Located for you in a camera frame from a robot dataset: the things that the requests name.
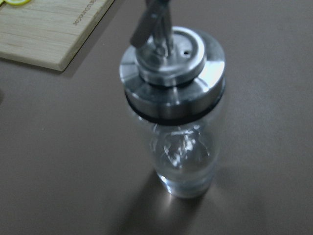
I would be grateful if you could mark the glass sauce bottle metal spout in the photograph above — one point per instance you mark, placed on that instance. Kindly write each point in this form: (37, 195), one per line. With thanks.
(174, 83)

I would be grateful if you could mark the bamboo cutting board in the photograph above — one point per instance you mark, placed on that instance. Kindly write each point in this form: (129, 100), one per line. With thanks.
(48, 33)

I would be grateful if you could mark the lemon slice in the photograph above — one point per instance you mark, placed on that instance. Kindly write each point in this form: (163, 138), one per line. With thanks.
(15, 2)

